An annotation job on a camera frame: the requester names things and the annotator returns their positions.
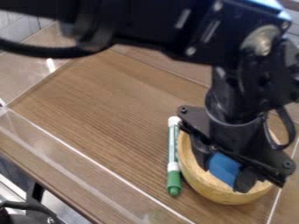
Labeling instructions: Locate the brown wooden bowl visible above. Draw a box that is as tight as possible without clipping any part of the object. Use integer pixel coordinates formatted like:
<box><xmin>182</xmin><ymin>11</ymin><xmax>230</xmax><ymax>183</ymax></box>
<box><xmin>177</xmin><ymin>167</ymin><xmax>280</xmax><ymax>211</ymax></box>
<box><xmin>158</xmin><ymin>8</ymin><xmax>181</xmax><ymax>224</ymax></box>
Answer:
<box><xmin>177</xmin><ymin>131</ymin><xmax>274</xmax><ymax>206</ymax></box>

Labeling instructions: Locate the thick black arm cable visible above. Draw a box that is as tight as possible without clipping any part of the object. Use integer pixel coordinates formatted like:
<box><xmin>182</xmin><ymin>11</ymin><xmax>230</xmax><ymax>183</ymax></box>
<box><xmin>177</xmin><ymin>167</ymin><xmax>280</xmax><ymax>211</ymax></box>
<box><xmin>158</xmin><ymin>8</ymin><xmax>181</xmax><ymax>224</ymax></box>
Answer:
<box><xmin>0</xmin><ymin>36</ymin><xmax>114</xmax><ymax>60</ymax></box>

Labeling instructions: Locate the blue foam block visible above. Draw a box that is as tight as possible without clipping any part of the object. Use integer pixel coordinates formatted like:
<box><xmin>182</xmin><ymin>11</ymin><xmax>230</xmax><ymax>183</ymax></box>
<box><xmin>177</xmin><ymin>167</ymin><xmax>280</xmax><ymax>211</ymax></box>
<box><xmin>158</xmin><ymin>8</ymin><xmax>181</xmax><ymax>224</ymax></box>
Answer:
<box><xmin>206</xmin><ymin>152</ymin><xmax>241</xmax><ymax>187</ymax></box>

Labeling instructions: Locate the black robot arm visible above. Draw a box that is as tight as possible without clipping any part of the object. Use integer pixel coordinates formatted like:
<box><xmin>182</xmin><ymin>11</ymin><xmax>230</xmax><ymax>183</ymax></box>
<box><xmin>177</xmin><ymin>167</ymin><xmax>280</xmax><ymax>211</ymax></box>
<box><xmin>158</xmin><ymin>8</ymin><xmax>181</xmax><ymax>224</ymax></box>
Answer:
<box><xmin>0</xmin><ymin>0</ymin><xmax>299</xmax><ymax>193</ymax></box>

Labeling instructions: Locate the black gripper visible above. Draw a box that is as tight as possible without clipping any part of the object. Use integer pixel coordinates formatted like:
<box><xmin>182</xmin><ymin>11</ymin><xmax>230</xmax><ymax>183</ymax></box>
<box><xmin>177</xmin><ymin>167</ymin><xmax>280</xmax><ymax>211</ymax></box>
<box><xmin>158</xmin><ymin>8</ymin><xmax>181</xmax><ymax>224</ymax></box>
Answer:
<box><xmin>176</xmin><ymin>105</ymin><xmax>294</xmax><ymax>193</ymax></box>

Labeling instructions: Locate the green white marker pen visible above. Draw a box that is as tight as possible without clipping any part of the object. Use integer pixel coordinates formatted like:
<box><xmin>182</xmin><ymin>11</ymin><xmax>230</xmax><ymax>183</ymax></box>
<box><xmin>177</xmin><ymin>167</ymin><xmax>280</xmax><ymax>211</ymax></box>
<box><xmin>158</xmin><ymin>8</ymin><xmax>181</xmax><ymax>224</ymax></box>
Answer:
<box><xmin>166</xmin><ymin>116</ymin><xmax>181</xmax><ymax>197</ymax></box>

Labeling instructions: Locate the black cable lower left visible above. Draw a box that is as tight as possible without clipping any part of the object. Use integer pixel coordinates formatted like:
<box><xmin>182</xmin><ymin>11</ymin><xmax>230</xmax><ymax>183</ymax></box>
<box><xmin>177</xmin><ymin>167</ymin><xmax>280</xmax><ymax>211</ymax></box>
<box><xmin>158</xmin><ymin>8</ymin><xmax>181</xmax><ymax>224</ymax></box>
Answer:
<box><xmin>0</xmin><ymin>199</ymin><xmax>55</xmax><ymax>224</ymax></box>

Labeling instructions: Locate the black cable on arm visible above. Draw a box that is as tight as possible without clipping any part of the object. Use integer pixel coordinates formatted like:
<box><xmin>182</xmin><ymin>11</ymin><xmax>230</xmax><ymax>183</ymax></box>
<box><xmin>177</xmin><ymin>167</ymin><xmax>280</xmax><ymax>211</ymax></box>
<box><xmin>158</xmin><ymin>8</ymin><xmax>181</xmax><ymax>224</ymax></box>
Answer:
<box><xmin>260</xmin><ymin>105</ymin><xmax>296</xmax><ymax>151</ymax></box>

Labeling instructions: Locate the black table leg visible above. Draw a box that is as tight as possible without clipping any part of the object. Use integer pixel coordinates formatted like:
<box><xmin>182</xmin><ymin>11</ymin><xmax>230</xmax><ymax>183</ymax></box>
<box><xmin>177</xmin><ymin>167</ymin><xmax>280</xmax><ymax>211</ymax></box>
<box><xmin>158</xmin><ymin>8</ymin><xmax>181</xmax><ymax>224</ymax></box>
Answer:
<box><xmin>31</xmin><ymin>182</ymin><xmax>43</xmax><ymax>202</ymax></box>

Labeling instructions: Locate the black metal bracket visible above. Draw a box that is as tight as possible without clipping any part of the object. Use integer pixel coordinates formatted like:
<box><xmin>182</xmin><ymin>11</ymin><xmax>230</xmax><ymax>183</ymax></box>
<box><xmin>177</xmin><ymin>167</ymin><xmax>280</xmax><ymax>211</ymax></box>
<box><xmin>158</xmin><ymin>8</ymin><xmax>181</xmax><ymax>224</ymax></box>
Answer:
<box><xmin>25</xmin><ymin>206</ymin><xmax>66</xmax><ymax>224</ymax></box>

